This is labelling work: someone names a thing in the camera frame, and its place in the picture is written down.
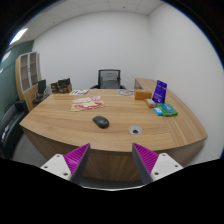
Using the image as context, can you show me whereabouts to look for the small blue box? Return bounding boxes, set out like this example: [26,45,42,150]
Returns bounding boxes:
[153,106,164,117]

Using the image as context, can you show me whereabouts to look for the small black chair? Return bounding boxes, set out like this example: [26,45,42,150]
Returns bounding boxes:
[32,79,49,105]

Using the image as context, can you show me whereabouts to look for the black mesh office chair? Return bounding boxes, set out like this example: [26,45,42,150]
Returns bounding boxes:
[89,68,127,90]

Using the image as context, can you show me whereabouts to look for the purple standing card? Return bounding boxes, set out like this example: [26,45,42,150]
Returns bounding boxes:
[152,79,168,104]

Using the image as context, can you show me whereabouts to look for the cartoon dog print mouse pad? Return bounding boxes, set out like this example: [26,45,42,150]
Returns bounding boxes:
[70,95,106,113]

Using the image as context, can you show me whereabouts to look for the white green leaflet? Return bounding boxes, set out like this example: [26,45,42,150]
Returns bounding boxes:
[69,88,90,96]

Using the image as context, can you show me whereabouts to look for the dark stacked boxes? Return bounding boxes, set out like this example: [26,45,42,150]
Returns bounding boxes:
[50,77,73,95]

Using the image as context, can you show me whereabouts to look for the grey swirl print mat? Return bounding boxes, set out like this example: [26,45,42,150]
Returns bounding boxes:
[117,88,135,97]

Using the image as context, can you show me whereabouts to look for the grey desk cable grommet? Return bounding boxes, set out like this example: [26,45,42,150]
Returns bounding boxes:
[128,125,143,136]

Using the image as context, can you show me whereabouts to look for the black sofa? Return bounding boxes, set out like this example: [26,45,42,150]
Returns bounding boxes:
[0,99,29,160]

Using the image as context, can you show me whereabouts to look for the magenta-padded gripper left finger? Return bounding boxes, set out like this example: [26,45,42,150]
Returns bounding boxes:
[40,143,92,185]

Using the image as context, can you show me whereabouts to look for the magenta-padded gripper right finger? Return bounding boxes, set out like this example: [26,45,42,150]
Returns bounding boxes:
[132,143,184,185]

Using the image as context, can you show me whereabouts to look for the black computer mouse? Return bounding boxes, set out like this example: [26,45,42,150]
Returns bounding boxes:
[92,115,110,129]

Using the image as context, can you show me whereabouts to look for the ceiling light panel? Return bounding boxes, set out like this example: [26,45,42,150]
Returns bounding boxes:
[9,27,29,46]

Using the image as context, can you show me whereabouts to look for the wooden shelf unit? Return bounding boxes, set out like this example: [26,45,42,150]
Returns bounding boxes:
[14,51,43,112]

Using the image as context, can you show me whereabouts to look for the small yellow box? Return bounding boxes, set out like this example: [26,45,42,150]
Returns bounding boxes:
[144,98,157,109]

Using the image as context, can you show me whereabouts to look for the green flat box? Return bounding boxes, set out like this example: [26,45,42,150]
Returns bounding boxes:
[156,103,179,118]

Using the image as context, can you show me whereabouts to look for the orange-brown box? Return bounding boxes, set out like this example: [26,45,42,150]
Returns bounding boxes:
[134,89,153,101]

